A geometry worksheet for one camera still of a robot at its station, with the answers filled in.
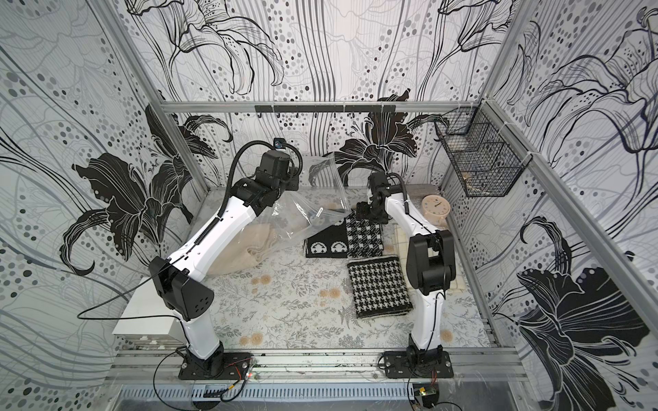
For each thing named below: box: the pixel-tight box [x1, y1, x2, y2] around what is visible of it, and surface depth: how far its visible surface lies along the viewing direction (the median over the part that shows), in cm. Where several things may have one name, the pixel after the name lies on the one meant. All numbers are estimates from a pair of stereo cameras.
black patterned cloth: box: [305, 212, 384, 259], surface depth 97 cm
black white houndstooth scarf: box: [346, 256, 413, 319], surface depth 86 cm
